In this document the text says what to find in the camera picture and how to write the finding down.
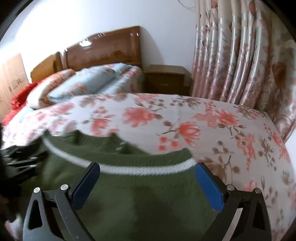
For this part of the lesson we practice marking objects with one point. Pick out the orange floral pillow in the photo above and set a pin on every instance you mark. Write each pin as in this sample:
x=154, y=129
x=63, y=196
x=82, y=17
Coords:
x=37, y=98

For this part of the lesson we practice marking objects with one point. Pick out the floral bedspread near bed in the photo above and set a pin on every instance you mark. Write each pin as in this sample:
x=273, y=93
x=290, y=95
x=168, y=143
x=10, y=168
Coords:
x=240, y=145

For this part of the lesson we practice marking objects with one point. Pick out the red blanket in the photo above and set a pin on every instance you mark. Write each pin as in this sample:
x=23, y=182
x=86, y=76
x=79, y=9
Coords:
x=18, y=102

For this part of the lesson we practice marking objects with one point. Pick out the light blue floral quilt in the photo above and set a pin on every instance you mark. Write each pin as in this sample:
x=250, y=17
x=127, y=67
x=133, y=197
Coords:
x=104, y=79

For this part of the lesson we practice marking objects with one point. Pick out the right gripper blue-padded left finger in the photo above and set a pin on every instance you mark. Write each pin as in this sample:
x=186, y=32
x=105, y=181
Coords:
x=40, y=222

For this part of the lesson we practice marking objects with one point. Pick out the dark wooden headboard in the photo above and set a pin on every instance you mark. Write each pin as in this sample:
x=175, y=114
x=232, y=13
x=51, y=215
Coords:
x=118, y=46

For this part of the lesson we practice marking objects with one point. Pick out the green knit sweater white stripe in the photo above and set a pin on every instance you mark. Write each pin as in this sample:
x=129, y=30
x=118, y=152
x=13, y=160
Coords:
x=138, y=196

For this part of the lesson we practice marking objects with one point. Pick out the floral pink curtain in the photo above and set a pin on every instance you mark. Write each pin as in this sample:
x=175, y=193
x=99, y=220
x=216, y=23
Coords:
x=245, y=55

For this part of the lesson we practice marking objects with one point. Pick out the light wooden wardrobe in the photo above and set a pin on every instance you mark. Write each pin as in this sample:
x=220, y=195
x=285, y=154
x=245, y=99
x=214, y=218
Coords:
x=13, y=80

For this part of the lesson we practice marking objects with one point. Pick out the brown wooden nightstand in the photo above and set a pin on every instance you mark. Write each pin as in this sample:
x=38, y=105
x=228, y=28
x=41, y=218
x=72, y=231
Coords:
x=167, y=79

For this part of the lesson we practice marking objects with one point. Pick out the light wooden headboard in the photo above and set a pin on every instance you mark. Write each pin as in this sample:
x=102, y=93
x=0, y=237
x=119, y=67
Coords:
x=52, y=64

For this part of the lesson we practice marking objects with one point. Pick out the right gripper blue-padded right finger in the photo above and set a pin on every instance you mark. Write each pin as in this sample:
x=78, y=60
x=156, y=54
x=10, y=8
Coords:
x=253, y=223

